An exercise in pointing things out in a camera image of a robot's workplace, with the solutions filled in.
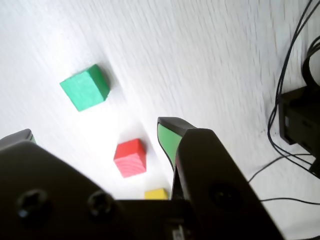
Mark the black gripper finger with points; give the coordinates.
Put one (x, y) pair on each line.
(212, 170)
(37, 180)

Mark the yellow wooden cube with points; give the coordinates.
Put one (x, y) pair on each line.
(156, 194)

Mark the red wooden cube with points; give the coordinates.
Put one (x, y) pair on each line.
(130, 157)

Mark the green wooden cube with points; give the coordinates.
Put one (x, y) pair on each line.
(85, 87)

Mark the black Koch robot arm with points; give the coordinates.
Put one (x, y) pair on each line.
(300, 120)

